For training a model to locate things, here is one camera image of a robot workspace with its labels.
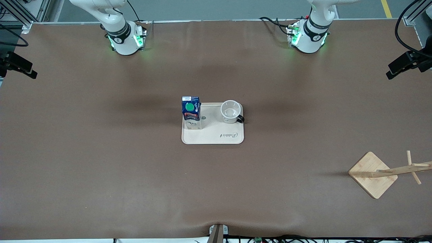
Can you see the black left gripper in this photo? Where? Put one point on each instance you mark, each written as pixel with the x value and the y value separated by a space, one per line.
pixel 415 58

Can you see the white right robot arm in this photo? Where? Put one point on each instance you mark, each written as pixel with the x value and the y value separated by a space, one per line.
pixel 125 44

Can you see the metal table edge clamp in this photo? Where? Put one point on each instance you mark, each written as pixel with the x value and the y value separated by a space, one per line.
pixel 217 234

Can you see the brown table cover cloth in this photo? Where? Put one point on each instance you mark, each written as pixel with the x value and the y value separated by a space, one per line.
pixel 101 168

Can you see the blue milk carton green cap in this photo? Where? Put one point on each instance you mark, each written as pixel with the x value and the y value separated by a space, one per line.
pixel 190 116

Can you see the small green circuit board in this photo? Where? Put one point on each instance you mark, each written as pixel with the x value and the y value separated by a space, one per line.
pixel 258 240

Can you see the beige plastic tray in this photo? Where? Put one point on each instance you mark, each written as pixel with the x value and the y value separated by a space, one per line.
pixel 216 135

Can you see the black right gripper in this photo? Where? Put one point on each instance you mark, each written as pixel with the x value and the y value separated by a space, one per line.
pixel 9 60

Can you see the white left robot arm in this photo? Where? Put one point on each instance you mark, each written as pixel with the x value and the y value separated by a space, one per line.
pixel 308 42

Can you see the black aluminium frame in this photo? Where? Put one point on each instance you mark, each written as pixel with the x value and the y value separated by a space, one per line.
pixel 413 17
pixel 17 13

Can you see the wooden cup rack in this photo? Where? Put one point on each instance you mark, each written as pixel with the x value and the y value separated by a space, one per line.
pixel 368 165

